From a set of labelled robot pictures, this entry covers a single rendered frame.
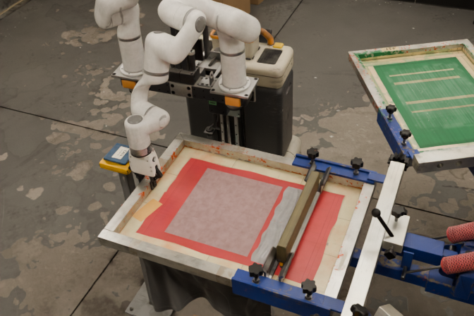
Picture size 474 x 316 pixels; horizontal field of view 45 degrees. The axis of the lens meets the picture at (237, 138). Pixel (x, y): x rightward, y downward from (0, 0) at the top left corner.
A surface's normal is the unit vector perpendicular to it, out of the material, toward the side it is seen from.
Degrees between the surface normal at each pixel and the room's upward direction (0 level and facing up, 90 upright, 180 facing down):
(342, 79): 0
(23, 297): 0
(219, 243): 0
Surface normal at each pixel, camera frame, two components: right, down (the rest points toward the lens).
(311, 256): -0.05, -0.78
